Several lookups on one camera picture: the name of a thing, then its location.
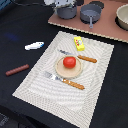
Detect beige bowl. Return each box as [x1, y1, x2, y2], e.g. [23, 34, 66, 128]
[116, 4, 128, 30]

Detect yellow toy butter box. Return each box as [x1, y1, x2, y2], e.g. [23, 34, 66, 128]
[74, 36, 85, 51]

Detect red toy tomato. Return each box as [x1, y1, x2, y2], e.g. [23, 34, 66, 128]
[63, 56, 76, 68]

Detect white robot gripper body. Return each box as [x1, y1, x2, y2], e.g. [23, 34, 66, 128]
[44, 0, 76, 8]

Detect fork with wooden handle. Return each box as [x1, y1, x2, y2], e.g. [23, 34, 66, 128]
[44, 71, 85, 90]

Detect knife with wooden handle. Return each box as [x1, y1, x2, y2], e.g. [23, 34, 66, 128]
[58, 50, 97, 63]

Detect round wooden plate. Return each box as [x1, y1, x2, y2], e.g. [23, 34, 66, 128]
[55, 56, 83, 78]

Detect brown toy sausage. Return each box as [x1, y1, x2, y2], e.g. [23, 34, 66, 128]
[5, 64, 29, 76]

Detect brown toy stove board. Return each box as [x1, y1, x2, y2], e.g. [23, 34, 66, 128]
[48, 0, 128, 43]

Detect beige woven placemat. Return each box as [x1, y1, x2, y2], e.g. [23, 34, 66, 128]
[13, 31, 114, 128]

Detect grey toy saucepan with handle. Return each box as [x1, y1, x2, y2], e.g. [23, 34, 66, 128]
[80, 4, 102, 28]

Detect black stove burner disc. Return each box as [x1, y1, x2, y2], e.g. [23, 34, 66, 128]
[89, 1, 104, 9]

